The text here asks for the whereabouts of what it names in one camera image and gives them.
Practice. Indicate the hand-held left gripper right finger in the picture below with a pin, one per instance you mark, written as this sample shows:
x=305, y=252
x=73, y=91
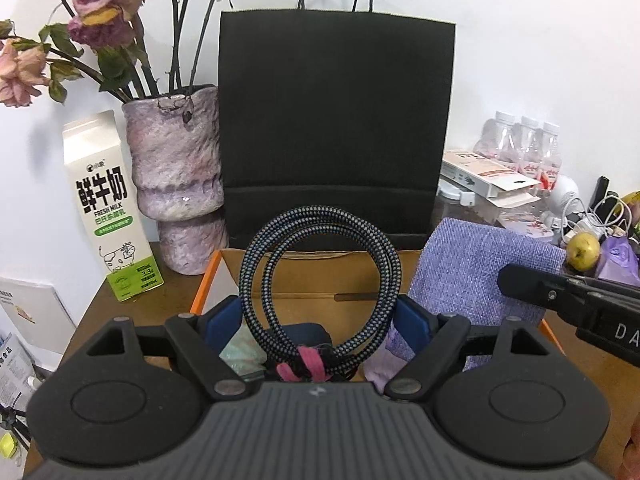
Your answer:
x=412, y=322

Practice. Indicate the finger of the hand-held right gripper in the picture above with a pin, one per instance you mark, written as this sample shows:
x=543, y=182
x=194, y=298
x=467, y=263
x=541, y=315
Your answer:
x=530, y=285

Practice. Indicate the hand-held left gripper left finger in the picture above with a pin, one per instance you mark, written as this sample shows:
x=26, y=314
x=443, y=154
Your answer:
x=222, y=325

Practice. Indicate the iridescent plastic bag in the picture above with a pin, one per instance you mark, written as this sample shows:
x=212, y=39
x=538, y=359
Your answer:
x=240, y=350

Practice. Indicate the purple woven cloth pouch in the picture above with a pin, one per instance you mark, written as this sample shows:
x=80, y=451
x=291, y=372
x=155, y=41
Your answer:
x=465, y=270

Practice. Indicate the dark blue cloth pouch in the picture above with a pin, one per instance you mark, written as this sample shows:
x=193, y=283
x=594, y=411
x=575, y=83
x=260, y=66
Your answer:
x=305, y=335

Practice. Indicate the orange-edged cardboard box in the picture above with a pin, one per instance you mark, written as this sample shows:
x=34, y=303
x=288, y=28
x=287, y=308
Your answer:
x=310, y=280

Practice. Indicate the printed tin box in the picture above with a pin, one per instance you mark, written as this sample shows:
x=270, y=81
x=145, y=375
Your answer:
x=530, y=227

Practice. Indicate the purple tissue pack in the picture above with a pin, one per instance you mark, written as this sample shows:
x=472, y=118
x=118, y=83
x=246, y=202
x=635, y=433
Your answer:
x=620, y=260

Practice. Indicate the green apple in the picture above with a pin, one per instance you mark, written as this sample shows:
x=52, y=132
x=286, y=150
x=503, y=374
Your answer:
x=583, y=252

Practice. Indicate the white round device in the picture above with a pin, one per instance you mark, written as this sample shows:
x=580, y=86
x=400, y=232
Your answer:
x=562, y=197

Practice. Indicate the clear container with seeds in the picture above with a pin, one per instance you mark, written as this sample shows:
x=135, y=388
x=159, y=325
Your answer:
x=452, y=195

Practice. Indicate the white flat open package box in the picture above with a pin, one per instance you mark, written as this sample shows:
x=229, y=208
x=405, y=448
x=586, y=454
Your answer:
x=480, y=170

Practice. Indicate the clear plastic water bottle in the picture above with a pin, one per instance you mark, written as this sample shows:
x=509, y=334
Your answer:
x=549, y=152
x=495, y=137
x=525, y=142

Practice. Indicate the white green milk carton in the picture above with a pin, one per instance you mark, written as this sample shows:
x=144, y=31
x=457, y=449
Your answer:
x=107, y=200

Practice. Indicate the purple textured vase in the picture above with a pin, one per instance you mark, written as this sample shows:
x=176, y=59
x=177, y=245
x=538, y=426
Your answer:
x=170, y=160

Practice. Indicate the blue printed packet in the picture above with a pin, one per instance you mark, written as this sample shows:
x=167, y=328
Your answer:
x=15, y=365

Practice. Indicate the black paper bag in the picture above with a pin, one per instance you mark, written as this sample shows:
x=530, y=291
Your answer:
x=335, y=110

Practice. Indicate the dried rose bouquet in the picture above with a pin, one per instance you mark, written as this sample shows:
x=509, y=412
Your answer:
x=100, y=10

